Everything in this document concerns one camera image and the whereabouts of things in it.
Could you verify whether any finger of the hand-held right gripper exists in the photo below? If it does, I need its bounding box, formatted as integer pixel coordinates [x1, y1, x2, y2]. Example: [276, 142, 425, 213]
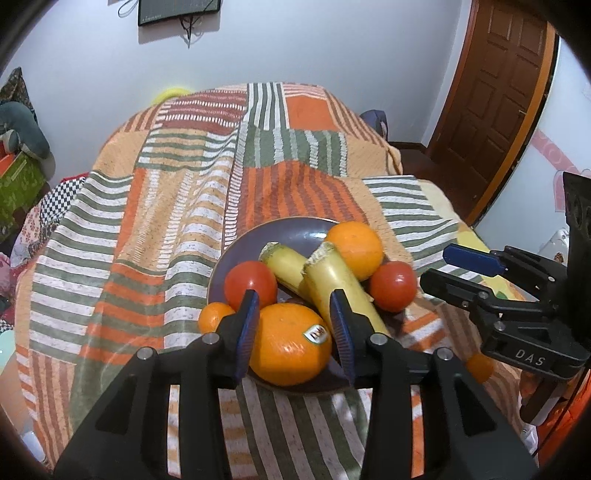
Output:
[419, 269, 550, 337]
[443, 244, 567, 301]

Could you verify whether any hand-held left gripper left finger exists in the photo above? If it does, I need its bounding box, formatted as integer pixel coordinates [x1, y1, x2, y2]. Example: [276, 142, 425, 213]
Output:
[53, 288, 262, 480]

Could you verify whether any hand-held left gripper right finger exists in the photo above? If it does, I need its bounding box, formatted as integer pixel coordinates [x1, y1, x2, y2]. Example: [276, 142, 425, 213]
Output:
[329, 288, 539, 480]

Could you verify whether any small tangerine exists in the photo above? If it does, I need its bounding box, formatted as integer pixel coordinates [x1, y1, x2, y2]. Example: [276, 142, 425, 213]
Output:
[198, 301, 236, 335]
[466, 353, 496, 384]

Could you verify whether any large orange with sticker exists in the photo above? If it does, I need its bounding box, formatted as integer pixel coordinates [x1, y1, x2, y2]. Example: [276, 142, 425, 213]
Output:
[249, 302, 333, 387]

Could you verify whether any red tomato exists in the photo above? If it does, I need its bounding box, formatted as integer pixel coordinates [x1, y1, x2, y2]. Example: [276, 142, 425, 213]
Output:
[369, 261, 419, 313]
[224, 261, 279, 312]

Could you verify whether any purple plate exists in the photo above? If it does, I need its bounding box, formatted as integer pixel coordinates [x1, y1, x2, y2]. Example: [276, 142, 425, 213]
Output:
[207, 216, 419, 394]

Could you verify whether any pale yellow bedsheet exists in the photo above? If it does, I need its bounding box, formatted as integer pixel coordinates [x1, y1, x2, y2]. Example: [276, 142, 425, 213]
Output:
[413, 179, 525, 301]

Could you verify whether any white plastic container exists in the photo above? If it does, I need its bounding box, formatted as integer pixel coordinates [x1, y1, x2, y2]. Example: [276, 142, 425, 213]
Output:
[539, 228, 570, 265]

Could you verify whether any striped patchwork blanket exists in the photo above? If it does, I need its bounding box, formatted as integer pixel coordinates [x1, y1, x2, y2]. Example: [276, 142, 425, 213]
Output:
[16, 82, 527, 480]

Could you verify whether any brown wooden door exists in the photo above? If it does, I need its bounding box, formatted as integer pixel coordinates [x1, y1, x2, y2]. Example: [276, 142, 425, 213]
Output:
[427, 0, 557, 204]

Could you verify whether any white sliding wardrobe door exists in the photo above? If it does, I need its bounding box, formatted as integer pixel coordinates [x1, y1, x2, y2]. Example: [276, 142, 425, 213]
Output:
[475, 37, 591, 259]

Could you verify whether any checkered floral quilt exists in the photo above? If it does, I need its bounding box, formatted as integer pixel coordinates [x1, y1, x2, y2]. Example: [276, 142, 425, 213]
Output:
[9, 173, 89, 259]

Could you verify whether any green patterned box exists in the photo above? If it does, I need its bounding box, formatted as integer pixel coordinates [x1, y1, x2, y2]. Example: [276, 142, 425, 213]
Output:
[0, 154, 48, 241]

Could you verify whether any grey plush toy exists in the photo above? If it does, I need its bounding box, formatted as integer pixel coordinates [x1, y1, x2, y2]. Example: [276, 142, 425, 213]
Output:
[0, 102, 51, 160]

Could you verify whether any dark patterned cloth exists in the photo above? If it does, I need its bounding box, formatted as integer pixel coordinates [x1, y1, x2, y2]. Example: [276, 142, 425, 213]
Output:
[0, 67, 38, 121]

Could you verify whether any yellow ring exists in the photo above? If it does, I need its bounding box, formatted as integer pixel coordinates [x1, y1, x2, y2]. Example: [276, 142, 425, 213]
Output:
[151, 88, 195, 105]

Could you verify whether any black hanging cable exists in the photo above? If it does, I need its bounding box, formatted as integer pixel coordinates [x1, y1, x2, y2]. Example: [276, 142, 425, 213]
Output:
[178, 14, 195, 49]

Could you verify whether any small wall-mounted monitor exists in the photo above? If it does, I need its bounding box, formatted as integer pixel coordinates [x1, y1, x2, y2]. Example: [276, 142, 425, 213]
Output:
[137, 0, 221, 27]

